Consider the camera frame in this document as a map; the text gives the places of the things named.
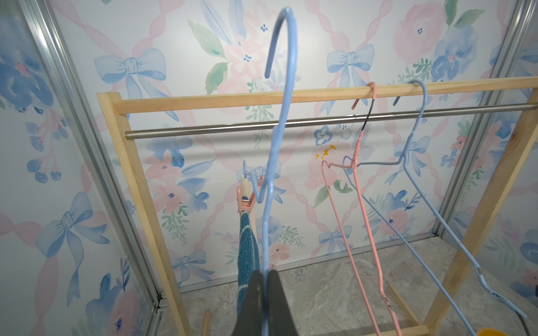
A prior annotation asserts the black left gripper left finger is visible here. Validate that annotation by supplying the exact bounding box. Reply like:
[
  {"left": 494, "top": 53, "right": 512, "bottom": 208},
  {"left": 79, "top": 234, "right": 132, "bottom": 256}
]
[{"left": 232, "top": 270, "right": 263, "bottom": 336}]

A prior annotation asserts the wooden clothes rack frame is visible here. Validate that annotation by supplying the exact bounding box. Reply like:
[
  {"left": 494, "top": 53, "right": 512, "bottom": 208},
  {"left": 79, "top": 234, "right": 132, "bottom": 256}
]
[{"left": 98, "top": 77, "right": 537, "bottom": 335}]

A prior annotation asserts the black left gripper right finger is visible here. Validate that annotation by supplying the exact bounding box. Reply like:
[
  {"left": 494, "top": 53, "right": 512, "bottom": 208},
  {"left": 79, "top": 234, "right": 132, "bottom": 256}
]
[{"left": 267, "top": 270, "right": 298, "bottom": 336}]

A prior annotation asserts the yellow plastic tray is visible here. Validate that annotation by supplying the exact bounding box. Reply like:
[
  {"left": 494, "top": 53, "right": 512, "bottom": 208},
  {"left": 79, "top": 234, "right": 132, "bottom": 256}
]
[{"left": 476, "top": 328, "right": 509, "bottom": 336}]

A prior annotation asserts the light blue wire hanger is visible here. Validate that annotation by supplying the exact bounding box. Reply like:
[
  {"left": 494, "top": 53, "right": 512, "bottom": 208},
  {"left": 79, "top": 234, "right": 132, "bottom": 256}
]
[{"left": 343, "top": 79, "right": 530, "bottom": 335}]

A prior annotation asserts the pink clothespin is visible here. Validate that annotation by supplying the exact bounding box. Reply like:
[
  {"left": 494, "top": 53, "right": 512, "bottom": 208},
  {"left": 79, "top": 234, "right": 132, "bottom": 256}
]
[{"left": 237, "top": 177, "right": 264, "bottom": 214}]

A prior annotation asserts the dark teal patterned towel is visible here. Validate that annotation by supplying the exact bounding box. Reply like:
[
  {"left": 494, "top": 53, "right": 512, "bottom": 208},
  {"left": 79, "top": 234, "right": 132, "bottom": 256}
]
[{"left": 237, "top": 211, "right": 260, "bottom": 314}]

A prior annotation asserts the metal hanging rod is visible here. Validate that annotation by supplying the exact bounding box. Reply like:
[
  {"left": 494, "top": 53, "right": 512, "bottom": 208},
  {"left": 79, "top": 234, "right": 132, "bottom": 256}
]
[{"left": 125, "top": 103, "right": 537, "bottom": 140}]

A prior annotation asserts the pink wire hanger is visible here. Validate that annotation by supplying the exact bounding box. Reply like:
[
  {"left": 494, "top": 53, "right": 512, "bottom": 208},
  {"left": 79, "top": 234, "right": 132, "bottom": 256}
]
[{"left": 321, "top": 81, "right": 404, "bottom": 336}]

